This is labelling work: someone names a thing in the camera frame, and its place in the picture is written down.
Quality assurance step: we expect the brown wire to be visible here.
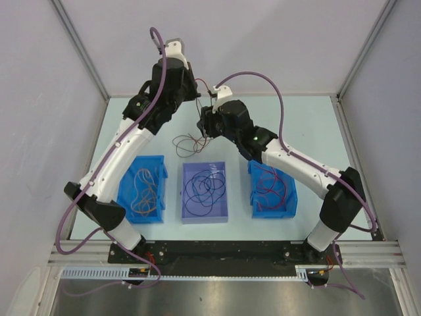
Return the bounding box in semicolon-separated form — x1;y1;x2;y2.
172;78;214;158

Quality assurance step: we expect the dark blue wire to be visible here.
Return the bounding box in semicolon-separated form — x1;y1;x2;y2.
184;169;228;207

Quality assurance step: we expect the orange red wire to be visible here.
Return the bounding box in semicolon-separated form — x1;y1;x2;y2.
256;174;293;211

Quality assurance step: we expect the yellow orange wire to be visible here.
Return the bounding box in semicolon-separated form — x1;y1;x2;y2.
130;184;161;218

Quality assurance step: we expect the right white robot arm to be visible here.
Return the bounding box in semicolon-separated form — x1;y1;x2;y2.
197;100;365;264

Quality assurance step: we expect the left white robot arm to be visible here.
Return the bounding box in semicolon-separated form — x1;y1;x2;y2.
64;57;197;263

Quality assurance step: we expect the middle purple tray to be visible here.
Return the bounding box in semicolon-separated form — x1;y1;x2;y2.
181;161;228;224

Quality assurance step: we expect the right blue bin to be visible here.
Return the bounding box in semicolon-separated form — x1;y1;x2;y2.
247;161;298;219

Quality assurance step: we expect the blue bin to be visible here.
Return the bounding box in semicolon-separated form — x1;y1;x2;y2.
117;155;168;224
247;161;298;219

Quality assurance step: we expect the left blue bin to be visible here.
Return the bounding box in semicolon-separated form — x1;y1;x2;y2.
117;155;168;224

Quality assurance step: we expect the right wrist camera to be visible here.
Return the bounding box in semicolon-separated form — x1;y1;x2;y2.
209;85;233;113

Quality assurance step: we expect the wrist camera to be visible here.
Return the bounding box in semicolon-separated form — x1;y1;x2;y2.
164;38;186;61
209;85;233;113

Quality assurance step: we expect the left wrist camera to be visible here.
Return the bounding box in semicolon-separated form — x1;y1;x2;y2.
164;38;186;61

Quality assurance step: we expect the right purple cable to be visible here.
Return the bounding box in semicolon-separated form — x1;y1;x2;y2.
213;71;376;299

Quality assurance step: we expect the purple cable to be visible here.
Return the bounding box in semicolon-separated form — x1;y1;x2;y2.
55;26;165;296
213;71;376;299

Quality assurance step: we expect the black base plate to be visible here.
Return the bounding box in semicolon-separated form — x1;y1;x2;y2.
107;240;342;283

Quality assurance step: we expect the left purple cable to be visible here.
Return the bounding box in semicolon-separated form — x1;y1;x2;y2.
55;26;165;296

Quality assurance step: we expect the slotted cable duct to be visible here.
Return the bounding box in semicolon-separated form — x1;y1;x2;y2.
61;267;328;282

